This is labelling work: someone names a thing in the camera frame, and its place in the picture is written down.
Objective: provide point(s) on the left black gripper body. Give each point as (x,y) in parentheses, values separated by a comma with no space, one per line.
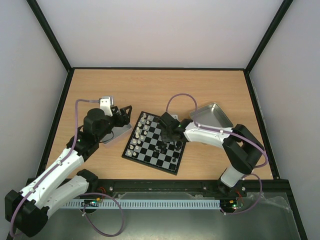
(119,122)

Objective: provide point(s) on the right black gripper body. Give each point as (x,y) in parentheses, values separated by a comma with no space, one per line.
(169,135)

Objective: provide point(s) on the black chess pieces pile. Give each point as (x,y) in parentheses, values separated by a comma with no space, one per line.
(160,148)

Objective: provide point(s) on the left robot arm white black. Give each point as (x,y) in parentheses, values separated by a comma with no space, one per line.
(29,209)

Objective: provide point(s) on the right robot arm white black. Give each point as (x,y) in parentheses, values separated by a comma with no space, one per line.
(244,151)

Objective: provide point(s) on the white chess piece row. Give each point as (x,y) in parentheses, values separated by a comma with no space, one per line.
(139,135)

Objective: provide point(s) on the black silver chess board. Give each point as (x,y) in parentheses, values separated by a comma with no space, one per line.
(163,162)

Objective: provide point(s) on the silver tin lid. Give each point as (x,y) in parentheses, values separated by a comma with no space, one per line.
(117,134)

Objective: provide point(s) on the gold tin box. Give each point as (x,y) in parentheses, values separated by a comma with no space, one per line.
(212,116)

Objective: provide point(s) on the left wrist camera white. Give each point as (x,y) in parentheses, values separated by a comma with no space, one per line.
(106,103)

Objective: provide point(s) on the black aluminium frame rail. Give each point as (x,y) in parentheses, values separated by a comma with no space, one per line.
(206,188)

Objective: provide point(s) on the light blue cable duct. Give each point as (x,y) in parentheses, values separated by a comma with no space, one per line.
(146,204)

